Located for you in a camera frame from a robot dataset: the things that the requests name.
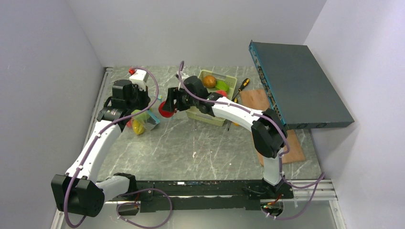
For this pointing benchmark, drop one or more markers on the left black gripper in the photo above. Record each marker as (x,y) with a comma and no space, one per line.
(144,94)

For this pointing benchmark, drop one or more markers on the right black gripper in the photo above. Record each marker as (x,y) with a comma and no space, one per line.
(174,93)

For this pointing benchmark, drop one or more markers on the red apple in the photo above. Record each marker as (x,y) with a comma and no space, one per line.
(165,113)

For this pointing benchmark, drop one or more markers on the clear zip top bag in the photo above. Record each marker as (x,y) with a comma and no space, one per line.
(143,122)

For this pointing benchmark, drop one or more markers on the yellow green starfruit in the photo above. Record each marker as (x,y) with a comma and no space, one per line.
(137,127)

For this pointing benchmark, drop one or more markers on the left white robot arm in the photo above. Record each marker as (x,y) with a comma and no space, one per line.
(78,191)

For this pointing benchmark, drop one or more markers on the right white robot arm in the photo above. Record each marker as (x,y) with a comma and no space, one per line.
(269,135)

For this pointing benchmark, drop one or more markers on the pale green plastic basket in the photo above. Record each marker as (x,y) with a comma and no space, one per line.
(194,113)

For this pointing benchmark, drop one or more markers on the brown kiwi fruit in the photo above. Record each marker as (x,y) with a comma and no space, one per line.
(209,81)

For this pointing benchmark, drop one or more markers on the pink orange peach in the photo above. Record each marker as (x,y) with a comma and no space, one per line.
(222,92)

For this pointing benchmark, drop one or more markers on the orange black screwdriver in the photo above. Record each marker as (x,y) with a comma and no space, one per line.
(243,85)

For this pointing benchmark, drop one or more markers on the brown wooden board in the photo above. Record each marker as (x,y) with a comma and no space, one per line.
(257,99)

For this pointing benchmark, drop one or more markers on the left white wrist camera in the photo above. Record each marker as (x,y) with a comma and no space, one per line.
(139,77)

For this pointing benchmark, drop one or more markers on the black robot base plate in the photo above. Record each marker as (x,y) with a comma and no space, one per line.
(206,194)

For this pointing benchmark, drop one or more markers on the dark blue network switch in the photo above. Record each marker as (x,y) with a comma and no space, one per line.
(297,88)

